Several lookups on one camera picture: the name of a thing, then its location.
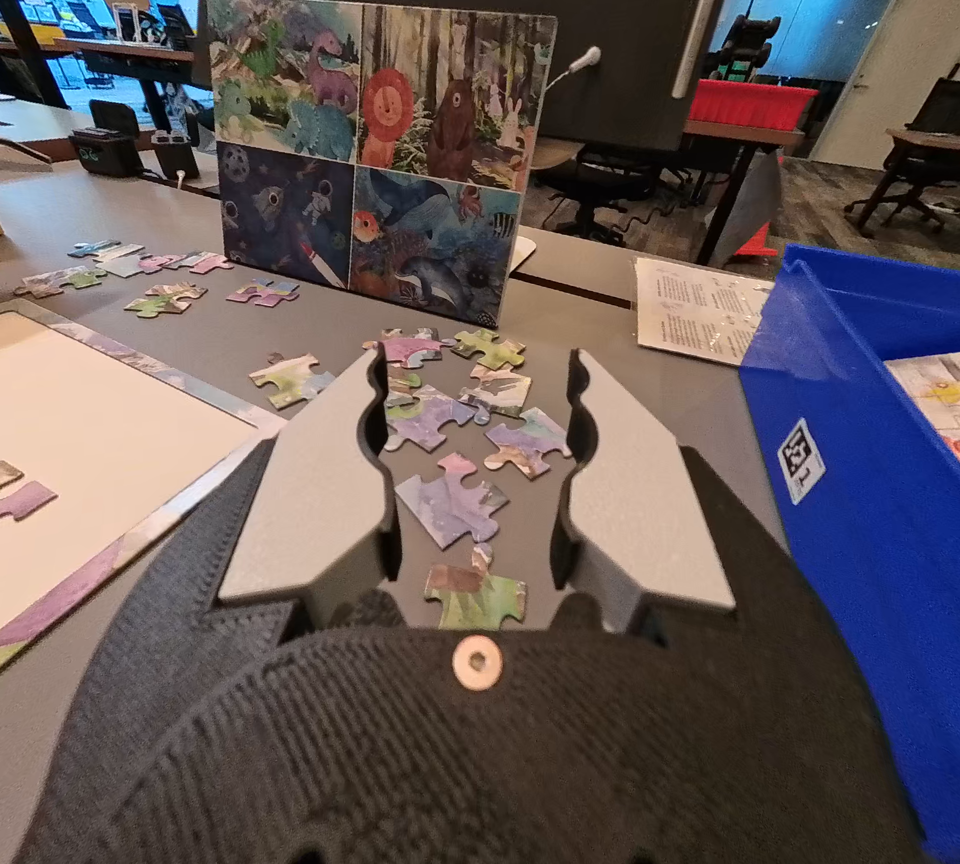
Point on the laminated instruction sheet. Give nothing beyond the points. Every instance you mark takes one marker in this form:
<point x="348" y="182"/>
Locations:
<point x="697" y="309"/>

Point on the brown wooden desk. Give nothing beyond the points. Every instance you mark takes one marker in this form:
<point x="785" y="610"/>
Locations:
<point x="45" y="129"/>

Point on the black office chair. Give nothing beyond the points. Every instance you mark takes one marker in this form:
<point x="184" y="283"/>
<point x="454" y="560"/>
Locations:
<point x="600" y="189"/>
<point x="915" y="159"/>

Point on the blue plastic bin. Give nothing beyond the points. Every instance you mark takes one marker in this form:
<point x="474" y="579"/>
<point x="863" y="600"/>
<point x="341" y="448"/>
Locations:
<point x="862" y="504"/>

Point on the black gaming chair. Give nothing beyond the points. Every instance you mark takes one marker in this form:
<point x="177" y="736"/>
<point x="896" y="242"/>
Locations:
<point x="742" y="47"/>

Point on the black charger box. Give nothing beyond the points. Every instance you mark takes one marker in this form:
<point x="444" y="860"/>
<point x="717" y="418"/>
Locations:
<point x="105" y="152"/>

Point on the grey plastic sheet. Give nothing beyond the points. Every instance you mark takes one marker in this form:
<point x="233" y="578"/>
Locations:
<point x="750" y="204"/>

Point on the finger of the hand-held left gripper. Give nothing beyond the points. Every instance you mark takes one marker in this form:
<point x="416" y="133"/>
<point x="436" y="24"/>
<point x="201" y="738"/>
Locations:
<point x="22" y="158"/>

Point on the wooden stool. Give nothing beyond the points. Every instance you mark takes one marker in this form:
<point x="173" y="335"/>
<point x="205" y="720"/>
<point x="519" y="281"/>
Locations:
<point x="555" y="152"/>

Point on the dark background work table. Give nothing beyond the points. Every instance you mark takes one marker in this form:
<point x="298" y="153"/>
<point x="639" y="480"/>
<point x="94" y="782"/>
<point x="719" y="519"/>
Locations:
<point x="127" y="51"/>

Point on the jigsaw puzzle pieces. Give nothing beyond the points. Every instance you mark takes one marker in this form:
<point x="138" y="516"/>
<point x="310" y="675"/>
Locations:
<point x="450" y="504"/>

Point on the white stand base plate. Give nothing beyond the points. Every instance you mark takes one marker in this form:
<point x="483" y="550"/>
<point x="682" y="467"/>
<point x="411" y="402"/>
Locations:
<point x="523" y="249"/>

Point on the red floor sign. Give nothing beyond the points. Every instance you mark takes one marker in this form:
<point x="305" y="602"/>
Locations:
<point x="757" y="242"/>

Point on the forest picture puzzle board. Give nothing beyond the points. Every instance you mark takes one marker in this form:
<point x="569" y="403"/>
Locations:
<point x="930" y="392"/>

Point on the white puzzle tray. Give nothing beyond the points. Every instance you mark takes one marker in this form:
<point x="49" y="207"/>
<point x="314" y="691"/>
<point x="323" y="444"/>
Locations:
<point x="112" y="414"/>

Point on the red plastic bin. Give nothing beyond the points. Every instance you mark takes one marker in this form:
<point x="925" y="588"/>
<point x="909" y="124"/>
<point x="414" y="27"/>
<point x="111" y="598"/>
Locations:
<point x="750" y="105"/>

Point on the lilac teal puzzle piece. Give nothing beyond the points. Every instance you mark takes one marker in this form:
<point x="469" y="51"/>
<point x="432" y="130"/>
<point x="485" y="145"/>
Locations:
<point x="525" y="440"/>

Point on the animal picture board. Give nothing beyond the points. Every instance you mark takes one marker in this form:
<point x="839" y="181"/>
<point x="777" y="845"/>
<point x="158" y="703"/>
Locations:
<point x="375" y="152"/>

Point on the small black charger dock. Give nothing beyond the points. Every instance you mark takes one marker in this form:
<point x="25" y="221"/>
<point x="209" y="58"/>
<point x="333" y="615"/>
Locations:
<point x="176" y="159"/>

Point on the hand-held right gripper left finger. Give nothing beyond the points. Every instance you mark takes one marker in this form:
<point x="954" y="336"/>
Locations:
<point x="315" y="504"/>

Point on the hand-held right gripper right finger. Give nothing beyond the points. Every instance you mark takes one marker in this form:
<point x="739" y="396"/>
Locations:
<point x="645" y="504"/>

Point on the long wooden table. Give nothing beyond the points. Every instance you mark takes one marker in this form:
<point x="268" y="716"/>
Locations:
<point x="742" y="133"/>

